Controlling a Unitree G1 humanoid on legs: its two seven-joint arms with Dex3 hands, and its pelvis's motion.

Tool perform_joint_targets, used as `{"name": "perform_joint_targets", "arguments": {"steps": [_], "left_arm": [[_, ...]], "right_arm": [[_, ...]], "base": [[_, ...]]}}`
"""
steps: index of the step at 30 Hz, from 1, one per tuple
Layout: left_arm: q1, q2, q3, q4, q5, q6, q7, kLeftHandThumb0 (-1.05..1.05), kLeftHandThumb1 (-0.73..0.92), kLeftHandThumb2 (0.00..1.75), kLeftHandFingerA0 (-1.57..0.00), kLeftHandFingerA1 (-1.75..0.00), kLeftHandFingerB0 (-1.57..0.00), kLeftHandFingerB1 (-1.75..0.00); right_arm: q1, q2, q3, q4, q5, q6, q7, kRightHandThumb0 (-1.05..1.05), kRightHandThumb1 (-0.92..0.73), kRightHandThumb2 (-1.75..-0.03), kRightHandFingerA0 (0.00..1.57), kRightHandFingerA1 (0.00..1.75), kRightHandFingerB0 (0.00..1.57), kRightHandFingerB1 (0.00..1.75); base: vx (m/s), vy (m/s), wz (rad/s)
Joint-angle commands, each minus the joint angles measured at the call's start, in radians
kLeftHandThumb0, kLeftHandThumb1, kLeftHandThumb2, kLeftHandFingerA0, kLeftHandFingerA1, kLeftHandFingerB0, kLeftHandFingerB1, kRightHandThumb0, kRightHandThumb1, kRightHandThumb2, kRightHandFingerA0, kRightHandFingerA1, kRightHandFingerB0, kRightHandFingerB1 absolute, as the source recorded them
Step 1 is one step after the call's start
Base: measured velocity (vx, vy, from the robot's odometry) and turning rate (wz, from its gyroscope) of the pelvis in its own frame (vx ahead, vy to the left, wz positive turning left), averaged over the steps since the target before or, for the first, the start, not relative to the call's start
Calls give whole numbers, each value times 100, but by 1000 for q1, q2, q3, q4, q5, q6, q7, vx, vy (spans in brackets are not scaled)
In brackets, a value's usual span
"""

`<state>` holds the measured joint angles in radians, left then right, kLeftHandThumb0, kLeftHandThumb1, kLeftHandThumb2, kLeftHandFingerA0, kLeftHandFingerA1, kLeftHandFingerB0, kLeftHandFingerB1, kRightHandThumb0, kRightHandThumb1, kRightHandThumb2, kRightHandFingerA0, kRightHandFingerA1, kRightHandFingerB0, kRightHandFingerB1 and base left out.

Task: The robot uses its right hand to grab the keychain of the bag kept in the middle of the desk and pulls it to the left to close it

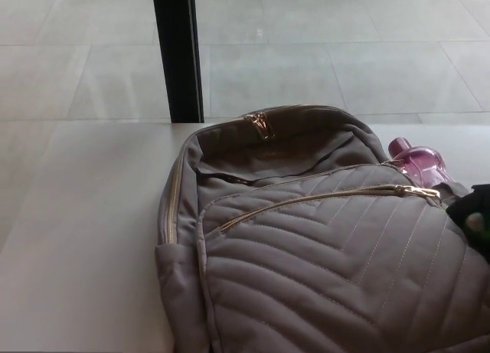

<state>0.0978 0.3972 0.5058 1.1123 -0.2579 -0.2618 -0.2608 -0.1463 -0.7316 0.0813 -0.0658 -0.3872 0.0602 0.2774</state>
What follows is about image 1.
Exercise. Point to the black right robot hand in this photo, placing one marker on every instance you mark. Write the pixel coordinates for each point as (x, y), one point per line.
(472, 201)

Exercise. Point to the pink transparent water bottle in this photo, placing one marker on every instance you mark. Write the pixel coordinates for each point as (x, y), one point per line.
(419, 159)

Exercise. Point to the grey quilted backpack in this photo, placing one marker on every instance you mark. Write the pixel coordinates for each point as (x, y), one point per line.
(298, 253)

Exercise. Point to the black vertical frame post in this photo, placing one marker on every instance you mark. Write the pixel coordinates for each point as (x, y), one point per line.
(178, 54)

